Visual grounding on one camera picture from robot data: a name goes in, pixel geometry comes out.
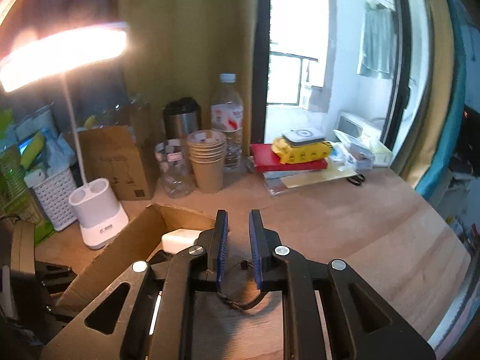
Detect brown leather wristwatch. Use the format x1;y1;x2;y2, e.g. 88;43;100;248
216;259;266;313

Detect cardboard box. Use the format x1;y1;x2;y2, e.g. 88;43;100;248
57;204;215;312

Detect white 33W charger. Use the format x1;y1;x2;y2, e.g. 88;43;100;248
161;228;202;254

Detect clear plastic tray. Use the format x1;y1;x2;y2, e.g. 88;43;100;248
260;159;358;196

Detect red book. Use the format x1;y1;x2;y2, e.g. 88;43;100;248
250;144;328;172

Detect yellow snack package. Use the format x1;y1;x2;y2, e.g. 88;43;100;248
271;137;333;164

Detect black scissors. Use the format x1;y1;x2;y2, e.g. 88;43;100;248
346;173;365;186

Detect clear glass stickered jar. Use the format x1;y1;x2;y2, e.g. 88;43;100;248
154;139;194;198

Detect stack of brown paper cups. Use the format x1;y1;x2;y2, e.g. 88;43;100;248
187;129;227;194

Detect white boxes stack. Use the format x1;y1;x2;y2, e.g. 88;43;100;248
334;111;393;172

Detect white perforated plastic basket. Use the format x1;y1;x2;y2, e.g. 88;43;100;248
24;167;77;232

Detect clear plastic water bottle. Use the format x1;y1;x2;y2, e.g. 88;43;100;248
211;72;244;169

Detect brown lamp packaging box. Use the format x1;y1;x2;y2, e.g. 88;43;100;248
78;125;160;201

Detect steel thermos black lid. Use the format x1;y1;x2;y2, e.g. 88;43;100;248
163;97;201;139

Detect green package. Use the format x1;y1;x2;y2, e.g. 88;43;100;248
1;109;55;246

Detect black television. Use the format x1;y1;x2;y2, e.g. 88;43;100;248
454;106;480;177

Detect hanging grey garment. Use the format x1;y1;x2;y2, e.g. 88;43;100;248
356;0;396;80

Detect grey white wireless charger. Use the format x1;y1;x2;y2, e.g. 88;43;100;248
282;127;325;146

